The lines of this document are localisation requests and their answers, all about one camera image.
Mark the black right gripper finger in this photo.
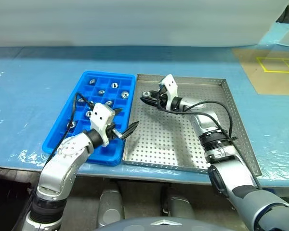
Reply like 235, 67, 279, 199
141, 90, 161, 98
140, 97, 161, 108

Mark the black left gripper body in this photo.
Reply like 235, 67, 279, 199
105, 109, 125, 141

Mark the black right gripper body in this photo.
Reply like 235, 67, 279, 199
156, 86, 171, 111

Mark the blue compartment tray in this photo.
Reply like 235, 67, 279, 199
42, 71, 136, 167

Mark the perforated stainless steel tray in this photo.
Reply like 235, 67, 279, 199
121, 74, 263, 178

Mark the grey rounded shape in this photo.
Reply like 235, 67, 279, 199
97, 187, 125, 228
161, 187, 196, 219

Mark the grey robot chest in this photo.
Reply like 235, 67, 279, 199
92, 215, 244, 231

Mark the brown cardboard sheet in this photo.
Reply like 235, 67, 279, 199
232, 47, 289, 97

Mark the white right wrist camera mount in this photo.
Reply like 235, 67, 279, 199
160, 74, 179, 111

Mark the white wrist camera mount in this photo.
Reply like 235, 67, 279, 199
89, 103, 116, 147
160, 74, 179, 111

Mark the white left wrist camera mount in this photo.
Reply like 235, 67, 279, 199
89, 103, 116, 147

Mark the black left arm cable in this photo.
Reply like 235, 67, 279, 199
46, 92, 94, 162

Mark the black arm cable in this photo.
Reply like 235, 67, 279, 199
46, 92, 94, 162
158, 101, 262, 190

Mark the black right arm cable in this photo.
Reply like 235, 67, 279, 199
158, 101, 262, 190

